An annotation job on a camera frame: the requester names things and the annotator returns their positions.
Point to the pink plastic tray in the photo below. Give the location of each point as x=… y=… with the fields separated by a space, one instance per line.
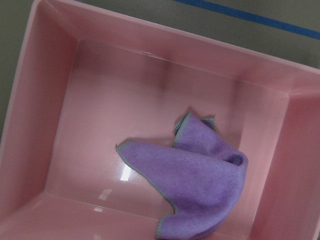
x=89 y=78

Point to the purple microfiber cloth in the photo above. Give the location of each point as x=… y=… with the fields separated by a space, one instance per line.
x=200 y=175

